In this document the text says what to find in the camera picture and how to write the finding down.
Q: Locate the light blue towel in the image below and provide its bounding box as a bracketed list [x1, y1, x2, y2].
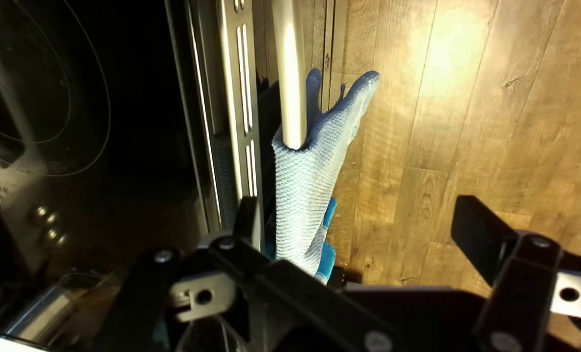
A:
[268, 66, 382, 277]

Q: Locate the bright blue white-striped towel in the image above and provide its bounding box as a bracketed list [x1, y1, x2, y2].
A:
[319, 197, 341, 285]

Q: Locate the silver oven door handle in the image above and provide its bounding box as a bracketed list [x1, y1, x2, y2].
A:
[270, 0, 313, 152]

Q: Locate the stainless steel electric stove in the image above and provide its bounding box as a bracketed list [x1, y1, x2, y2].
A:
[0, 0, 268, 352]

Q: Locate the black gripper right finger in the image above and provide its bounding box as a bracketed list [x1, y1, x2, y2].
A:
[450, 193, 581, 352]

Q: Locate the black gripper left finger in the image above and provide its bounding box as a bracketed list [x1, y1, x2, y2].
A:
[100, 193, 398, 352]

